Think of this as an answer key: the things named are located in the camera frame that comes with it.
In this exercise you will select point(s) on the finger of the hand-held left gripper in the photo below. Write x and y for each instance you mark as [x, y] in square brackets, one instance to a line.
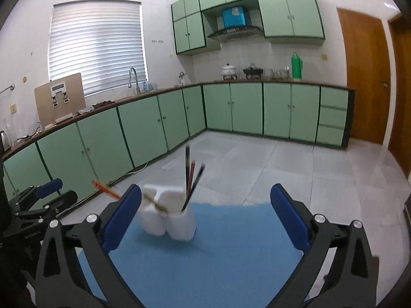
[48, 189]
[62, 202]

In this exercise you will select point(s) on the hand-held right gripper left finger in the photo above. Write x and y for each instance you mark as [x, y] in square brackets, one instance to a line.
[122, 221]

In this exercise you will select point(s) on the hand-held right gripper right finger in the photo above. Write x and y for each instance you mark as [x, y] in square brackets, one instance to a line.
[289, 221]

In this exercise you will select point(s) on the white translucent plastic cup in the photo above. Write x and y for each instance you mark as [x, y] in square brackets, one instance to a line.
[151, 211]
[181, 224]

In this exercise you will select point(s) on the clear glass container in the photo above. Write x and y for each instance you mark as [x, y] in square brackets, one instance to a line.
[11, 130]

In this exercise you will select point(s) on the brown cardboard board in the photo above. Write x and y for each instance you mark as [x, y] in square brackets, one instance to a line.
[61, 102]

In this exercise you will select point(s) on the blue table cloth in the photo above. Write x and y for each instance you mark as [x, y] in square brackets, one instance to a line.
[205, 263]

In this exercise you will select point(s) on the green base kitchen cabinets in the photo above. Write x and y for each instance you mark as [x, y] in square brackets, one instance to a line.
[244, 109]

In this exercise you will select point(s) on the chrome sink faucet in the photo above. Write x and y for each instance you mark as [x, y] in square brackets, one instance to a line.
[133, 77]

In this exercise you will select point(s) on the row of glass jars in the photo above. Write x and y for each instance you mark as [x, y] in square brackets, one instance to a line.
[277, 74]

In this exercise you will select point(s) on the white window blind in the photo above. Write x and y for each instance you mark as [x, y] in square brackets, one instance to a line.
[96, 48]

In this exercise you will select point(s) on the green thermos jug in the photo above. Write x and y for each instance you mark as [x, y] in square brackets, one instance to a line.
[296, 65]

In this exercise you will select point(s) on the white lidded pot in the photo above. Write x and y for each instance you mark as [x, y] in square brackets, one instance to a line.
[229, 70]

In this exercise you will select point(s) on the wide brown wooden door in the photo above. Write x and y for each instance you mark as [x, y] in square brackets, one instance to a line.
[366, 77]

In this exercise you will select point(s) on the narrow brown wooden door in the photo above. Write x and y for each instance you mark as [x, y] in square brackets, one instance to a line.
[401, 96]

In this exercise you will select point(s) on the range hood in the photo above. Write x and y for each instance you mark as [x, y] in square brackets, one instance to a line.
[234, 32]

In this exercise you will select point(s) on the blue box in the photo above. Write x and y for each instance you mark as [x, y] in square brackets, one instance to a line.
[234, 16]

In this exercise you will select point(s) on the green wall kitchen cabinets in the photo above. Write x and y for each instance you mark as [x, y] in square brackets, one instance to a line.
[289, 12]

